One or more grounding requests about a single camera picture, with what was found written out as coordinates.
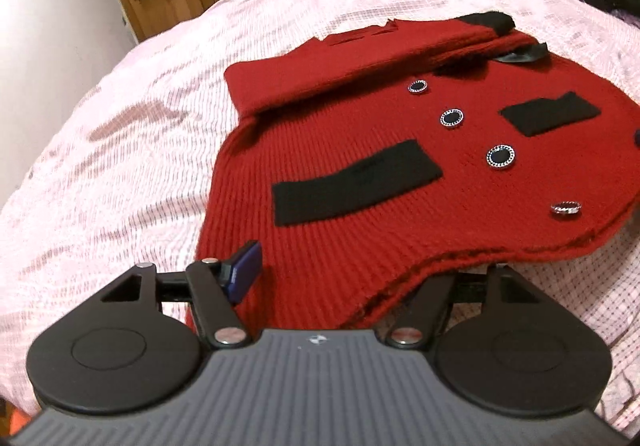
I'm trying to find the red knit cardigan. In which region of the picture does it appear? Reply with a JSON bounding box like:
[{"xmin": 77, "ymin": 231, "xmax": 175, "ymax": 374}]
[{"xmin": 185, "ymin": 12, "xmax": 640, "ymax": 329}]

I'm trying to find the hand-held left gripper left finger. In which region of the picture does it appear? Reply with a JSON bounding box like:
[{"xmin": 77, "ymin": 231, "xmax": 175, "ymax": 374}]
[{"xmin": 101, "ymin": 241, "xmax": 263, "ymax": 349}]

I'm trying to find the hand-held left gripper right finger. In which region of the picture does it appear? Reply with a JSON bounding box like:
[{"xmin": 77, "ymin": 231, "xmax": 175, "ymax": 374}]
[{"xmin": 385, "ymin": 265, "xmax": 546, "ymax": 348}]

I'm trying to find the pink checked bed sheet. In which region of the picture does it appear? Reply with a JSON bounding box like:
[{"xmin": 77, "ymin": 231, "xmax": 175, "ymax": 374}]
[{"xmin": 0, "ymin": 0, "xmax": 640, "ymax": 446}]

